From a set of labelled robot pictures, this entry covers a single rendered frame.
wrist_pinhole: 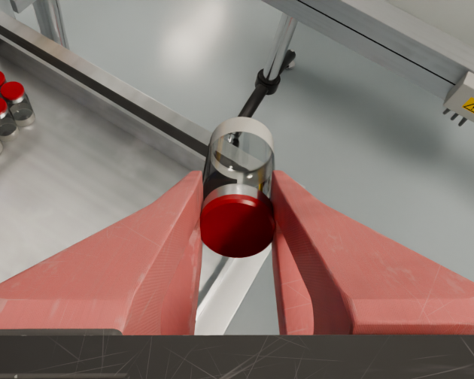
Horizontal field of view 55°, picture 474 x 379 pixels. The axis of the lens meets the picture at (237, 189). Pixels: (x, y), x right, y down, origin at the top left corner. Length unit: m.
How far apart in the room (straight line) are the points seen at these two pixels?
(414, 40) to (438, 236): 0.70
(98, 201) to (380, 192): 1.28
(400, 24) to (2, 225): 1.04
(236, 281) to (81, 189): 0.17
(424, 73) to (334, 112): 0.53
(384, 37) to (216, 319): 0.98
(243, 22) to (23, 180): 1.54
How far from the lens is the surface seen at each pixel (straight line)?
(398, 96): 1.92
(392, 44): 1.28
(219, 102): 1.64
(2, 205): 0.47
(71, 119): 0.51
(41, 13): 0.96
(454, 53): 1.28
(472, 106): 1.28
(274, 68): 1.51
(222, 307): 0.43
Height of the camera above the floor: 1.30
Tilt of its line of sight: 62 degrees down
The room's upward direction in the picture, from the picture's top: 21 degrees clockwise
